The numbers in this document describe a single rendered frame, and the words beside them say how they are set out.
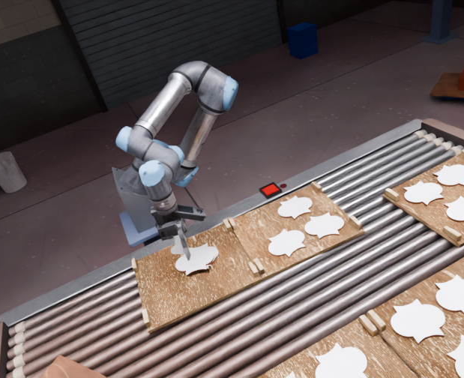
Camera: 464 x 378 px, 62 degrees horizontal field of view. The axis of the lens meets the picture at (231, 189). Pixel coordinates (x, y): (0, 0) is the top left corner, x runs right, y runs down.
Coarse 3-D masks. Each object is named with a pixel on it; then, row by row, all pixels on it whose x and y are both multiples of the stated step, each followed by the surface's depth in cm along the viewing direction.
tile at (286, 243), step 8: (288, 232) 145; (296, 232) 144; (272, 240) 143; (280, 240) 142; (288, 240) 142; (296, 240) 141; (272, 248) 140; (280, 248) 139; (288, 248) 138; (296, 248) 137; (288, 256) 136
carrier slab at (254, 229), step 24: (312, 192) 162; (240, 216) 160; (264, 216) 157; (312, 216) 150; (240, 240) 149; (264, 240) 146; (312, 240) 140; (336, 240) 138; (264, 264) 136; (288, 264) 134
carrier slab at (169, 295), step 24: (192, 240) 155; (216, 240) 152; (144, 264) 150; (168, 264) 147; (216, 264) 141; (240, 264) 139; (144, 288) 140; (168, 288) 137; (192, 288) 135; (216, 288) 132; (240, 288) 130; (168, 312) 129; (192, 312) 128
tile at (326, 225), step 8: (320, 216) 148; (328, 216) 147; (336, 216) 146; (312, 224) 145; (320, 224) 144; (328, 224) 143; (336, 224) 142; (312, 232) 142; (320, 232) 141; (328, 232) 140; (336, 232) 139
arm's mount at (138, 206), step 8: (112, 168) 178; (120, 176) 175; (120, 184) 167; (120, 192) 163; (128, 192) 165; (128, 200) 166; (136, 200) 168; (144, 200) 169; (128, 208) 168; (136, 208) 170; (144, 208) 171; (136, 216) 172; (144, 216) 173; (152, 216) 175; (136, 224) 174; (144, 224) 175; (152, 224) 177
